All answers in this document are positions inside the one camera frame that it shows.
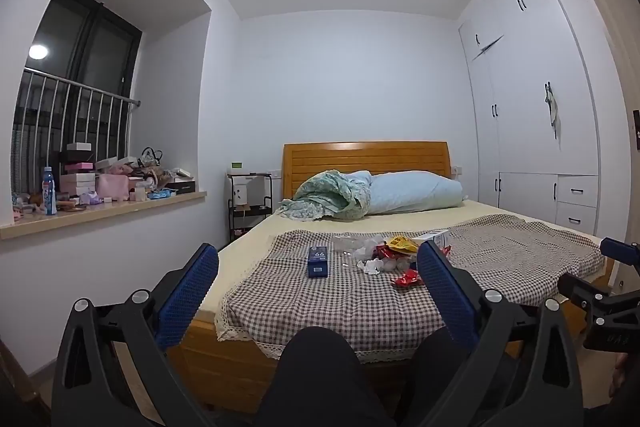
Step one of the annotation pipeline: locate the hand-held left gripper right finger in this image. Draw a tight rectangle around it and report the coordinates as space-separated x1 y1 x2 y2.
416 241 586 427

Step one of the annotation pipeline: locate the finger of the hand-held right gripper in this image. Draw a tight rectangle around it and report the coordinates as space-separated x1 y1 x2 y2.
556 272 613 323
599 237 640 268

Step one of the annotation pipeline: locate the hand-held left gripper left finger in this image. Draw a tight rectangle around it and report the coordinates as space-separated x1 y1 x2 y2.
50 243 221 427

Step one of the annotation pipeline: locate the yellow red snack wrapper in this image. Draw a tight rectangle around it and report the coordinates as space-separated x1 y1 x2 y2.
384 235 419 254

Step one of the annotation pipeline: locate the clear plastic bag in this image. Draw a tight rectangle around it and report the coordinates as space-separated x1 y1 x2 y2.
332 234 376 258

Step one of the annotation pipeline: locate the person's right forearm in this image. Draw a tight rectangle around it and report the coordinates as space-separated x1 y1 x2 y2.
610 353 632 402

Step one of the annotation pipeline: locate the person's right leg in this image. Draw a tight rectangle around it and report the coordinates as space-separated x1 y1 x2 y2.
397 324 483 427

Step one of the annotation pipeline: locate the person's leg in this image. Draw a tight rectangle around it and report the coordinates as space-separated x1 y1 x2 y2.
252 326 401 427
397 324 483 427

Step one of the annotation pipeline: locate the white carton box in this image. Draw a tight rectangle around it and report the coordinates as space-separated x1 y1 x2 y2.
409 229 451 251

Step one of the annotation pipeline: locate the black shelf cart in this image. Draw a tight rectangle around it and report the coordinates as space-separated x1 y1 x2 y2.
227 172 274 244

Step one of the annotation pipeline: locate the light blue pillow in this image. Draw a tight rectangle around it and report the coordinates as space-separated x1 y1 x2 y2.
367 171 470 216

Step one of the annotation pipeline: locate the stone windowsill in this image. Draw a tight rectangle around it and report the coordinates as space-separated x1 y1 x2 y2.
0 191 208 241

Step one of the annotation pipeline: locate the checkered blanket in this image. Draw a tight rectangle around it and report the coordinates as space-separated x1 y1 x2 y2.
215 214 607 364

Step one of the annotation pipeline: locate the pink pouch bag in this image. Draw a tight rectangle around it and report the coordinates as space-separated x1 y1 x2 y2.
95 174 131 200

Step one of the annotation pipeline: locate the blue carton box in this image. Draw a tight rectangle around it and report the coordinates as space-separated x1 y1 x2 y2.
307 244 330 279

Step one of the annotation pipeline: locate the white gift box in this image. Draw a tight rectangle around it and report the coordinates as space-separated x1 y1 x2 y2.
59 172 97 197

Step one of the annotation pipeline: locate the person's left leg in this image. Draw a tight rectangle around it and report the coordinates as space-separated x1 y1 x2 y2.
252 326 401 427

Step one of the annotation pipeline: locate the green hanging ornament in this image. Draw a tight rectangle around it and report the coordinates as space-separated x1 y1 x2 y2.
543 81 562 140

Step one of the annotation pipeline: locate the green floral quilt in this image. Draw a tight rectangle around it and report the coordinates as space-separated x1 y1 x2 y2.
278 170 374 222

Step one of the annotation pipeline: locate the blue drink bottle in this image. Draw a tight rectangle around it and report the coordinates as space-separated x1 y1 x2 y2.
41 166 58 216

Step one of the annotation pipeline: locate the white wardrobe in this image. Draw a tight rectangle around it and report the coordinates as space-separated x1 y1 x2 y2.
457 0 601 239

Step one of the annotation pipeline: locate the metal window railing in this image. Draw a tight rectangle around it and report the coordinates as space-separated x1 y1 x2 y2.
11 67 142 204

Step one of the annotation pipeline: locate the dark window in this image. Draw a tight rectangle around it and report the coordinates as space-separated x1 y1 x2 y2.
11 0 144 200

